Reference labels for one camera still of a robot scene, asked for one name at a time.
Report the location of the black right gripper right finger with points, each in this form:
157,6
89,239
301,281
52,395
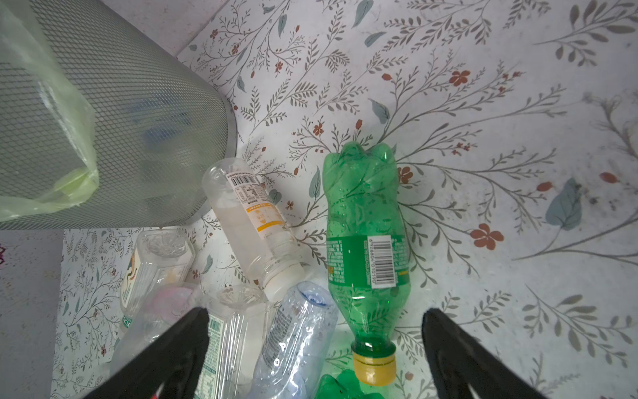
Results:
462,368

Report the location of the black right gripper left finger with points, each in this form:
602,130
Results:
168,368

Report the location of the grey mesh waste bin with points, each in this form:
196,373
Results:
159,126

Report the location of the green plastic bin liner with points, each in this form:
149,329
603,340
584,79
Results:
48,128

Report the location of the crushed clear bottle blue cap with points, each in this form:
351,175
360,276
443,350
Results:
163,307

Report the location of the clear bottle green label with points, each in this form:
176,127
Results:
239,319

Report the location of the small bottle green cap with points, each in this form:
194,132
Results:
160,257

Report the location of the clear bluish water bottle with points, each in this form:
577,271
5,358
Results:
295,349

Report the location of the small bottle yellow label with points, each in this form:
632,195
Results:
258,234

